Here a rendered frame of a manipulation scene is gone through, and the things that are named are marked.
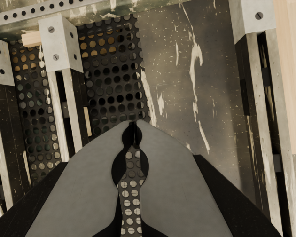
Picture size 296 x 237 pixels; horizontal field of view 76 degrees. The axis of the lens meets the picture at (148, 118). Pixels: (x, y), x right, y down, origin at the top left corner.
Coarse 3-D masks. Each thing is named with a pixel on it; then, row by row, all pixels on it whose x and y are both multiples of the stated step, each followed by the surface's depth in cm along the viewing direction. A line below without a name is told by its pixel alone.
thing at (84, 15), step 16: (0, 0) 48; (16, 0) 48; (32, 0) 47; (48, 0) 47; (112, 0) 45; (128, 0) 44; (144, 0) 45; (160, 0) 46; (176, 0) 47; (48, 16) 47; (64, 16) 47; (80, 16) 47; (96, 16) 48; (112, 16) 49; (0, 32) 49; (16, 32) 50
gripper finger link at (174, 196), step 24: (144, 144) 9; (168, 144) 9; (144, 168) 9; (168, 168) 8; (192, 168) 8; (144, 192) 7; (168, 192) 7; (192, 192) 7; (144, 216) 6; (168, 216) 6; (192, 216) 6; (216, 216) 6
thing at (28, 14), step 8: (56, 0) 46; (64, 0) 46; (72, 0) 46; (80, 0) 45; (88, 0) 45; (96, 0) 45; (104, 0) 45; (16, 8) 47; (24, 8) 47; (32, 8) 47; (40, 8) 47; (48, 8) 46; (56, 8) 46; (64, 8) 46; (72, 8) 46; (0, 16) 48; (8, 16) 48; (16, 16) 48; (24, 16) 47; (32, 16) 47; (40, 16) 47; (0, 24) 48
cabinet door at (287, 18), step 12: (276, 0) 43; (288, 0) 43; (276, 12) 43; (288, 12) 43; (276, 24) 44; (288, 24) 43; (288, 36) 43; (288, 48) 43; (288, 60) 44; (288, 72) 44; (288, 84) 44; (288, 96) 44; (288, 108) 44; (288, 120) 44
